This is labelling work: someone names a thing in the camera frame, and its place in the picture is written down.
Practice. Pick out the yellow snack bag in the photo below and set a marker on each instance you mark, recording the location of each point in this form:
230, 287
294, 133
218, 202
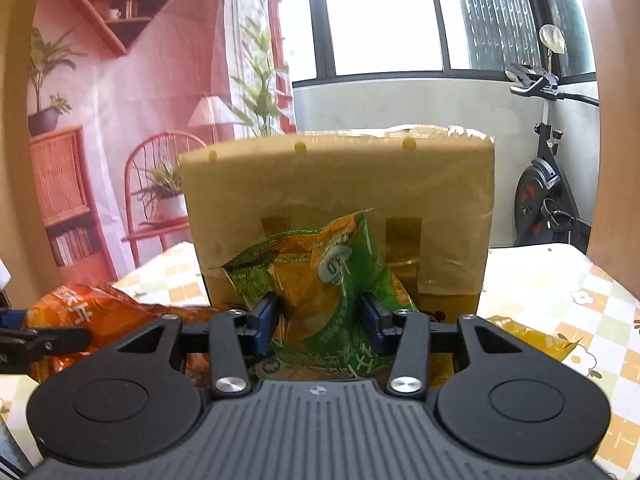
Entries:
530, 340

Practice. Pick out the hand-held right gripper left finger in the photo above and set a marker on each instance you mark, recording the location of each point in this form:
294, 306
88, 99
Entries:
264, 322

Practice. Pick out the green snack bag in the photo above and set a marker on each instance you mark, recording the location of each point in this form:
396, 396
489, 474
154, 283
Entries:
300, 270

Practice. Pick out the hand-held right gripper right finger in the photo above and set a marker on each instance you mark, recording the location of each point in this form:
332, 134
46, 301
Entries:
375, 322

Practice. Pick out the white pouch on pole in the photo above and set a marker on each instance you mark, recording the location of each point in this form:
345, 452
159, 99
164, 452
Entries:
552, 39

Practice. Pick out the black exercise bike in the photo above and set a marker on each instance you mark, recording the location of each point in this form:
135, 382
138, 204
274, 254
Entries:
535, 195

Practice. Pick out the black framed window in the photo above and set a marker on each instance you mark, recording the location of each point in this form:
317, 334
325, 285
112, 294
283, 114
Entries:
380, 10

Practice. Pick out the orange snack bag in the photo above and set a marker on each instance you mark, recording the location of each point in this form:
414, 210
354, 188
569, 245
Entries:
110, 315

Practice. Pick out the brown cardboard box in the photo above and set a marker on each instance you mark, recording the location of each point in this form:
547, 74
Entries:
350, 180

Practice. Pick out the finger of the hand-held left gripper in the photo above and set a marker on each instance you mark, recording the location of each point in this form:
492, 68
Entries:
55, 340
11, 319

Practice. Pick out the pink printed backdrop cloth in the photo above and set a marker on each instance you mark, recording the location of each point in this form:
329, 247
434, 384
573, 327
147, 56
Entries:
150, 85

